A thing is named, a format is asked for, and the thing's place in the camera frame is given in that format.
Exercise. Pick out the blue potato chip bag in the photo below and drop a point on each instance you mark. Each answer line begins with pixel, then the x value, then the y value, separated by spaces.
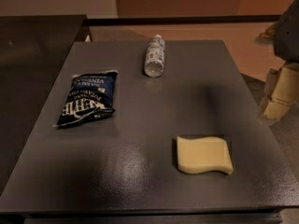
pixel 90 98

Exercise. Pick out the clear plastic water bottle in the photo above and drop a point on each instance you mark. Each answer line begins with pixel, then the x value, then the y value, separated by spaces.
pixel 154 61

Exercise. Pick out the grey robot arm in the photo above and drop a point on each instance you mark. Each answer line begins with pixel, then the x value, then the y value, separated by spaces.
pixel 285 35

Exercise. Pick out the yellow sponge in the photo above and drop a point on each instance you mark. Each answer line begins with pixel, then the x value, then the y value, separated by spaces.
pixel 201 155

